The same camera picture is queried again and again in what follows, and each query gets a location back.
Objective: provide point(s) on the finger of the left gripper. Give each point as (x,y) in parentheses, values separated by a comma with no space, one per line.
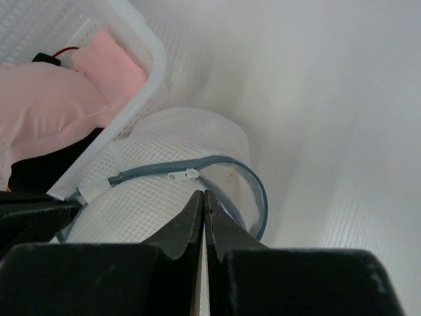
(33,218)

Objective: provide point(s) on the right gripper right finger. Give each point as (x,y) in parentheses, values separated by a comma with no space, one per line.
(247,278)

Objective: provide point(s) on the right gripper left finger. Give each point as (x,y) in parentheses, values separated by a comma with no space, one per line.
(159,276)

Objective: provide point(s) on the pink garment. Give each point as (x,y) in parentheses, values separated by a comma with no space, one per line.
(45,108)

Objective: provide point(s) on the black garment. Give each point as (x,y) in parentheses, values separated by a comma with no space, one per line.
(37,175)

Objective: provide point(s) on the white plastic basket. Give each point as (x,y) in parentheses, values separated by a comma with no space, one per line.
(32,27)

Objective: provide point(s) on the round mesh laundry bag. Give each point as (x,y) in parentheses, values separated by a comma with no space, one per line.
(137,184)

